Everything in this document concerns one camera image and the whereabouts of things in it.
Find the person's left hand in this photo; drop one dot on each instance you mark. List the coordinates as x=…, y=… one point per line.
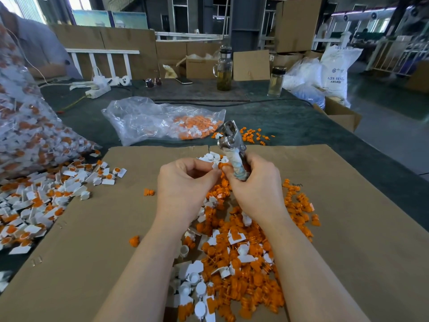
x=184, y=194

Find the person's right hand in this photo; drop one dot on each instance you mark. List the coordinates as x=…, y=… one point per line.
x=258, y=191

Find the orange white plastic piece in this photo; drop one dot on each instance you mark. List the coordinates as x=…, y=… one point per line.
x=119, y=172
x=108, y=181

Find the pile of orange and white parts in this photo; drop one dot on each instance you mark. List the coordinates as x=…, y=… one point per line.
x=234, y=265

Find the pile of assembled white-orange parts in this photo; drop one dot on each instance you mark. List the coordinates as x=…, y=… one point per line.
x=40, y=199

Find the person's left forearm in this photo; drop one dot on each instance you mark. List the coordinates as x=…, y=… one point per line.
x=141, y=281

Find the person's right forearm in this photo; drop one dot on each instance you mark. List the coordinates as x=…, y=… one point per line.
x=315, y=283

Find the scatter of orange offcuts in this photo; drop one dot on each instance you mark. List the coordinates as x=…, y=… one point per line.
x=258, y=136

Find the small clear plastic bag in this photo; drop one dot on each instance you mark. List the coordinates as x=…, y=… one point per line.
x=141, y=120

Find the open brown cardboard box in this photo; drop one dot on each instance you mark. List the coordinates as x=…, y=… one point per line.
x=338, y=116

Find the glass bottle with black lid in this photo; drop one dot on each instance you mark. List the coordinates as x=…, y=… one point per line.
x=276, y=81

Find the black phone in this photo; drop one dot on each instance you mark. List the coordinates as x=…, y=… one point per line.
x=184, y=81

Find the clear blue plastic bag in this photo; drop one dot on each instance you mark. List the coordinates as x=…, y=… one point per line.
x=305, y=83

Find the brown cardboard sheet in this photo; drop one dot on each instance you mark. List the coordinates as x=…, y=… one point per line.
x=382, y=228
x=70, y=241

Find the flat brown cardboard panel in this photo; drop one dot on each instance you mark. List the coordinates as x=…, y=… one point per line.
x=251, y=65

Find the glass tea jar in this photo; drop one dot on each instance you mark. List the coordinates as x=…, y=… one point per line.
x=224, y=69

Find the open cardboard box with paper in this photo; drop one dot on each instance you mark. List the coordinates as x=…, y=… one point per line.
x=200, y=67

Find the white power strip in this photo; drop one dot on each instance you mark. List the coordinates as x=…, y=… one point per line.
x=98, y=88

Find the white woven sack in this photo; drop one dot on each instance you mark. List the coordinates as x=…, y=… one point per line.
x=340, y=69

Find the row of upright cardboard sheets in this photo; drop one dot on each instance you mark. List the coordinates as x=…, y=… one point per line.
x=143, y=43

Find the large clear bag of seals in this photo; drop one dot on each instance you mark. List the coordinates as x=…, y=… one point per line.
x=33, y=130

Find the dark steel pillar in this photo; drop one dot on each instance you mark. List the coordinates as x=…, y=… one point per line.
x=248, y=23

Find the tall brown cardboard box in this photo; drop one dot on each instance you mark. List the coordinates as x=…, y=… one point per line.
x=297, y=24

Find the white metal rack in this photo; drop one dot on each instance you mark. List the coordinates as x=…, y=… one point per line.
x=399, y=55

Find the white railing frame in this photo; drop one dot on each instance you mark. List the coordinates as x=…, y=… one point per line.
x=102, y=52

